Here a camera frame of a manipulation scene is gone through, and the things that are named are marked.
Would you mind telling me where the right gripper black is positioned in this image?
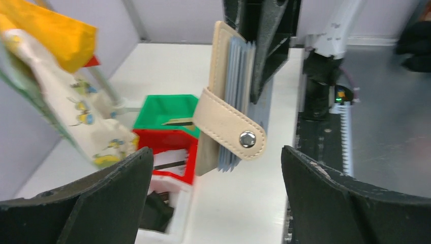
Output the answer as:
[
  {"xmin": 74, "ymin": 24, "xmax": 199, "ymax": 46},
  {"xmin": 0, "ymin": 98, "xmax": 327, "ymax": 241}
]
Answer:
[{"xmin": 223, "ymin": 0, "xmax": 302, "ymax": 104}]

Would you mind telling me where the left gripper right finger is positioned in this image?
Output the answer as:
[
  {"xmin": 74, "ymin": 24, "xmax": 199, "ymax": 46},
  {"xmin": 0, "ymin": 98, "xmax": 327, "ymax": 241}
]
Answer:
[{"xmin": 281, "ymin": 146, "xmax": 430, "ymax": 243}]

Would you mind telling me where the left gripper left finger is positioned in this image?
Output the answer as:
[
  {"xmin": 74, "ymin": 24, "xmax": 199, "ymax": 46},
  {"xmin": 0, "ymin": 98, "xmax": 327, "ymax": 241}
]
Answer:
[{"xmin": 1, "ymin": 147, "xmax": 153, "ymax": 243}]

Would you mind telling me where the beige card holder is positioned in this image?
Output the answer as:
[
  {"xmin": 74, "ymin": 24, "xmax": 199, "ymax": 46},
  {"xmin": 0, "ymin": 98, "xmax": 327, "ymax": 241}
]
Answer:
[{"xmin": 192, "ymin": 21, "xmax": 271, "ymax": 176}]

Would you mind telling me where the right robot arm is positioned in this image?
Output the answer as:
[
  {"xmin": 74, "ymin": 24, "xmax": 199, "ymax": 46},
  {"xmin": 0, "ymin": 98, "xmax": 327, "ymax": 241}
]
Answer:
[{"xmin": 224, "ymin": 1, "xmax": 365, "ymax": 121}]

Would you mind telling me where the black card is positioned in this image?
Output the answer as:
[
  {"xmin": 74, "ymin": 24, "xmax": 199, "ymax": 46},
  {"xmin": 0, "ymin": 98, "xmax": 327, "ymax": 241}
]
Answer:
[{"xmin": 139, "ymin": 191, "xmax": 174, "ymax": 233}]

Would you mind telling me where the gold card with stripe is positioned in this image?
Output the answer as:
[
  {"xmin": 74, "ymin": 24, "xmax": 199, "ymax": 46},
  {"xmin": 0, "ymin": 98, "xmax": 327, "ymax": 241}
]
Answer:
[{"xmin": 162, "ymin": 117, "xmax": 196, "ymax": 131}]

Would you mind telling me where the clear plastic bin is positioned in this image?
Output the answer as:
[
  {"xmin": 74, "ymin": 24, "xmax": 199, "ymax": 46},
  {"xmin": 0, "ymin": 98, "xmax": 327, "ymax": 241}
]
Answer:
[{"xmin": 135, "ymin": 175, "xmax": 193, "ymax": 244}]

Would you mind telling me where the red plastic bin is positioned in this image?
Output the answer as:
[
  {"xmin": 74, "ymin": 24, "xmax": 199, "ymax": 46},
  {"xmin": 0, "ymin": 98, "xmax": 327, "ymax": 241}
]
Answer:
[{"xmin": 133, "ymin": 129, "xmax": 198, "ymax": 185}]

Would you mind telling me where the right white rack foot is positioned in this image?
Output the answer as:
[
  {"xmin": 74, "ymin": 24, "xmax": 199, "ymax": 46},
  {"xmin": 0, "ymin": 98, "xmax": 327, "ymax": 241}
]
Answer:
[{"xmin": 113, "ymin": 100, "xmax": 142, "ymax": 116}]

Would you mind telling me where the green plastic bin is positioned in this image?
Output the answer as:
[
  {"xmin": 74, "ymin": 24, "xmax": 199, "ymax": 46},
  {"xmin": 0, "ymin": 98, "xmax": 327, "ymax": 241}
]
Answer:
[{"xmin": 133, "ymin": 95, "xmax": 200, "ymax": 138}]

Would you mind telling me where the right metal rack pole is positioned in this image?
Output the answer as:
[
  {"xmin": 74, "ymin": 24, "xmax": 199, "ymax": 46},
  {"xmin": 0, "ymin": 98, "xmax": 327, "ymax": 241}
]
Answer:
[{"xmin": 87, "ymin": 66, "xmax": 125, "ymax": 109}]

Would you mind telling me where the yellow patterned garment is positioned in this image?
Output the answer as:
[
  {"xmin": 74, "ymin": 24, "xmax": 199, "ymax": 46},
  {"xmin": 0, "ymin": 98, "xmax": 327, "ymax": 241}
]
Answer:
[{"xmin": 1, "ymin": 1, "xmax": 139, "ymax": 168}]

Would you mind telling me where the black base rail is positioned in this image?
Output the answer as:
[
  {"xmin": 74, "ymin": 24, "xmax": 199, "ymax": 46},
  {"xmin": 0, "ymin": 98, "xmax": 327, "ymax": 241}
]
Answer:
[{"xmin": 281, "ymin": 113, "xmax": 349, "ymax": 243}]

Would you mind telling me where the white slotted cable duct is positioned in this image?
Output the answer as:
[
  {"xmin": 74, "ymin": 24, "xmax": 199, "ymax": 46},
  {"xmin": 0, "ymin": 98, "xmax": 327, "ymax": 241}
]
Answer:
[{"xmin": 330, "ymin": 102, "xmax": 354, "ymax": 177}]

